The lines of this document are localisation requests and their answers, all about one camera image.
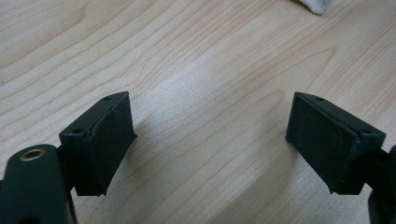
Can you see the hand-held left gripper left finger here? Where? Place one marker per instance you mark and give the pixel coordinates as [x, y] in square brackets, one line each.
[99, 149]

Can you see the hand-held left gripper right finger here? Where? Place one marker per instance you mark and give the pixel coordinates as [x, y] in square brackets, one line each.
[330, 146]

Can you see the white cloth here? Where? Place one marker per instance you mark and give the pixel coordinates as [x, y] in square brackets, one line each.
[319, 4]

